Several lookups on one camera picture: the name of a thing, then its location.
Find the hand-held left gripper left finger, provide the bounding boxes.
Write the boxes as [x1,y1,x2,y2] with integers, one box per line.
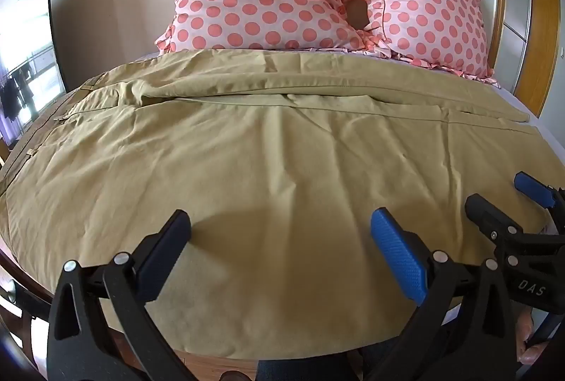
[46,210,208,381]

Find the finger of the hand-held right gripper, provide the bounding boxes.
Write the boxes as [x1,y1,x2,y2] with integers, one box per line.
[465,194,535,241]
[514,172,565,212]

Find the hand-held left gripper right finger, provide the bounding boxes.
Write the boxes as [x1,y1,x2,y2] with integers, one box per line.
[370,207,530,381]

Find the khaki pants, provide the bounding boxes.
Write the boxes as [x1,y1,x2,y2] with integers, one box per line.
[0,49,550,361]

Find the person's right hand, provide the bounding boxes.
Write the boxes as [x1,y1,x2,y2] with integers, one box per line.
[516,309,565,369]

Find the wooden wardrobe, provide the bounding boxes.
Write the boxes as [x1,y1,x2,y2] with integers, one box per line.
[434,0,565,119]

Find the window with hanging clothes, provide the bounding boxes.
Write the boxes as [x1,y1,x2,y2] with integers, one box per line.
[0,0,68,135]

